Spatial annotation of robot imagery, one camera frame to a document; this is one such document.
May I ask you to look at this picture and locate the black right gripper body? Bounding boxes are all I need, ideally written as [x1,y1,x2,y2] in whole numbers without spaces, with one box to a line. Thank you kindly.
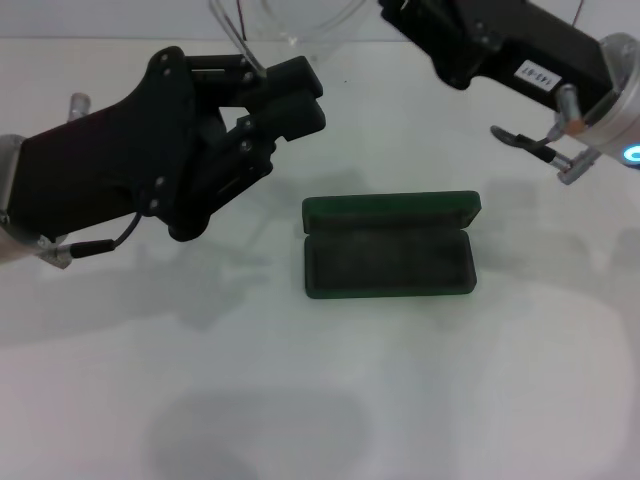
[378,0,616,117]

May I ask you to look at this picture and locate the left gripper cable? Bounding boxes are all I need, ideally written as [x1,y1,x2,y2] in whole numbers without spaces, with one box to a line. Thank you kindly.
[37,212,145,270]

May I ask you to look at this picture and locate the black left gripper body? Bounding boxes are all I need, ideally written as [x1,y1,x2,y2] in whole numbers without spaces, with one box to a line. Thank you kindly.
[0,45,227,242]

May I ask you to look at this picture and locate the clear white glasses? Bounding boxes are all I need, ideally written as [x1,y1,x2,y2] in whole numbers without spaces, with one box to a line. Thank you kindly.
[207,0,372,80]

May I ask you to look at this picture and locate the green glasses case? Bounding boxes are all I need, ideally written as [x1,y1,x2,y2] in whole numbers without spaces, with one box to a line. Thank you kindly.
[301,189,483,300]

